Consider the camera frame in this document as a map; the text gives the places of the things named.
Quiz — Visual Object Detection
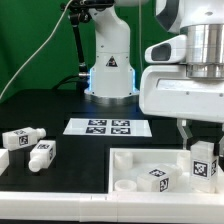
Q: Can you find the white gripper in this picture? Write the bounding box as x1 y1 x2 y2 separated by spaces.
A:
139 65 224 156

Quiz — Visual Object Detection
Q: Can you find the white square table top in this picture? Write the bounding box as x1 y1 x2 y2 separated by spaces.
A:
109 148 224 194

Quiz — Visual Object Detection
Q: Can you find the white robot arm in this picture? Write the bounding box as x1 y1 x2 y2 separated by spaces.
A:
86 0 224 156

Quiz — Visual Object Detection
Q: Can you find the white marker tag sheet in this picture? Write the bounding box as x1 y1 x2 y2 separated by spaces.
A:
63 118 152 137

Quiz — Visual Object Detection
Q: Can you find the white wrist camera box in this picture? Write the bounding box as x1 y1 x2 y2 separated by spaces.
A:
145 35 187 64

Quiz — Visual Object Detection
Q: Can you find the white front fence rail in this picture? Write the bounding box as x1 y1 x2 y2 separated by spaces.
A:
0 192 224 224

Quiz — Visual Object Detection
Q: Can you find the white fence rail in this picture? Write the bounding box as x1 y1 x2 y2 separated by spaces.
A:
0 192 224 224
0 149 9 176

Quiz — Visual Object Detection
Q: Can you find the black cable on table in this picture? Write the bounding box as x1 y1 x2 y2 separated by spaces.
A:
51 75 81 91

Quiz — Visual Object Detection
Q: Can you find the black camera stand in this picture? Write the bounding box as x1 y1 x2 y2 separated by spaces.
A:
68 0 91 91

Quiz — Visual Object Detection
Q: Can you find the grey cable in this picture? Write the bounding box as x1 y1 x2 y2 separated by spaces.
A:
0 0 74 101

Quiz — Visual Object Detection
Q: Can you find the white left fence rail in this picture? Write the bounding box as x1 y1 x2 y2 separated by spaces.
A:
0 149 9 176

